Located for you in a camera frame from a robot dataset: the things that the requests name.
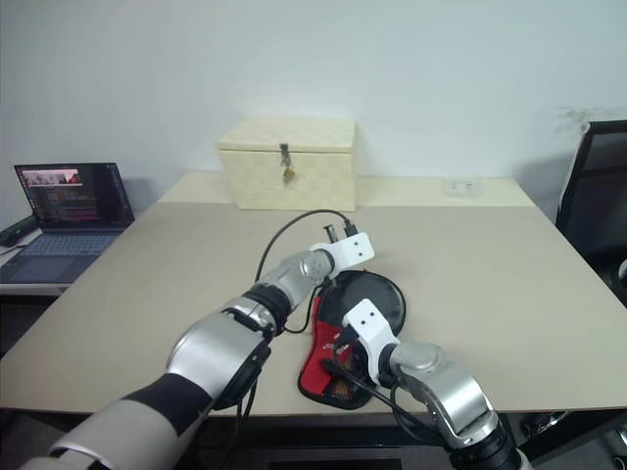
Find grey metal fitting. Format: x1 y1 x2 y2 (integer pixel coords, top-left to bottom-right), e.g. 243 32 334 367
520 411 572 438

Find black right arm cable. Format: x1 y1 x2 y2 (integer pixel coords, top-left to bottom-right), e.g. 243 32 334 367
320 358 453 447

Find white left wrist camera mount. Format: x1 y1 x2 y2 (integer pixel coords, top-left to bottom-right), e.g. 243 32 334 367
309 232 376 276

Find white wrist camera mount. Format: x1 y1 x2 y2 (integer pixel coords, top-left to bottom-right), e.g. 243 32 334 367
309 232 376 276
341 298 401 386

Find black mesh zip pouch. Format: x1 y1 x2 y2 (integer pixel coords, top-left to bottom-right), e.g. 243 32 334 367
297 269 409 409

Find black table frame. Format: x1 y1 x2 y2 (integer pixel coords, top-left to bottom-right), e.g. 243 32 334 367
208 413 592 470

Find clear plastic box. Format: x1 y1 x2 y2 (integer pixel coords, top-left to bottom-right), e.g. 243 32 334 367
442 174 484 200

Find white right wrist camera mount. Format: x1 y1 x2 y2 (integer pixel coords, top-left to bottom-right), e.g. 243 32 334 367
341 298 401 386

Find black mesh office chair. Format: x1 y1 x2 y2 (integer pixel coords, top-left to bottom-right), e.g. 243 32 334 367
555 119 627 284

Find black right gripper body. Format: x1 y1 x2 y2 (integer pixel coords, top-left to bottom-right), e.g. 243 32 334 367
348 336 374 382

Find black handheld device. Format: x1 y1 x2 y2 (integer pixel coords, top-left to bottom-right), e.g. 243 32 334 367
0 216 38 248

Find cream woven lidded box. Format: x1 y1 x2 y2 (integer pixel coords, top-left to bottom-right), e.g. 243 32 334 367
217 116 358 213

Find open blue laptop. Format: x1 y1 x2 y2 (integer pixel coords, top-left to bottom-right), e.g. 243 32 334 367
0 162 136 286

